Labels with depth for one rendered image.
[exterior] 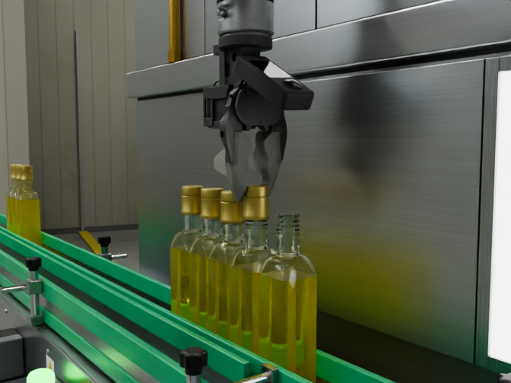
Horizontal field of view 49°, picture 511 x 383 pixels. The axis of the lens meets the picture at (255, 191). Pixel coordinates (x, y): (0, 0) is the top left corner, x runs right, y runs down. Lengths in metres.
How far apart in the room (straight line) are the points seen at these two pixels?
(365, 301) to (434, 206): 0.17
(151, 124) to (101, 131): 6.66
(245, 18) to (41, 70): 7.29
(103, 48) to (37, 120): 1.29
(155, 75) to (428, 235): 0.77
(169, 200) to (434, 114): 0.73
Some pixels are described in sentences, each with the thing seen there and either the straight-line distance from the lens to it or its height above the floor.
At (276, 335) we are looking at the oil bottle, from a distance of 0.71.
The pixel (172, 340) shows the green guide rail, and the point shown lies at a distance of 0.86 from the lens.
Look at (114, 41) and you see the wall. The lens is 8.14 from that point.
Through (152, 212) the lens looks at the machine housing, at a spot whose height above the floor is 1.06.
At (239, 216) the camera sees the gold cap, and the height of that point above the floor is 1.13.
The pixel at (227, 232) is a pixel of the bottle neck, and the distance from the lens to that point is 0.79.
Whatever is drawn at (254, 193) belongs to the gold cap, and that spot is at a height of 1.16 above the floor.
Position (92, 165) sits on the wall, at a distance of 7.99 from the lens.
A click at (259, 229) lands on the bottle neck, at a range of 0.74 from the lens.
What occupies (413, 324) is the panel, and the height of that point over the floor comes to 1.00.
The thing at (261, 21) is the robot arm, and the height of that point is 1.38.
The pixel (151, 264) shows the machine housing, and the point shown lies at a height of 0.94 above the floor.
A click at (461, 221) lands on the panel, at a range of 0.68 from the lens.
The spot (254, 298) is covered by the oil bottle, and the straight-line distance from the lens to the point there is 0.73.
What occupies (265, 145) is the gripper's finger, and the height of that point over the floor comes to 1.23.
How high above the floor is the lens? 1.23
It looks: 5 degrees down
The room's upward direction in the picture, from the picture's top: straight up
